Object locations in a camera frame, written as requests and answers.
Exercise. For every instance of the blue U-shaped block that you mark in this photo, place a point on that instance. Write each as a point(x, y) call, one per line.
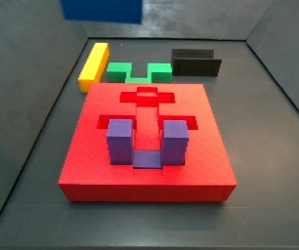
point(124, 11)

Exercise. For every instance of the red puzzle board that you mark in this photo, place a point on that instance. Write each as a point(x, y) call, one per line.
point(92, 179)

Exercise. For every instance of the purple U-shaped block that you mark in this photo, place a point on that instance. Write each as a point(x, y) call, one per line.
point(146, 147)

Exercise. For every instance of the green stepped block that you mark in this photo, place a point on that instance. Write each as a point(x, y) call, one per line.
point(123, 72)

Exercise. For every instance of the yellow long bar block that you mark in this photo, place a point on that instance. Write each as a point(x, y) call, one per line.
point(95, 66)

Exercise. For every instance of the black angled bracket holder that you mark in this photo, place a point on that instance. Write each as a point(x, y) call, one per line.
point(195, 62)

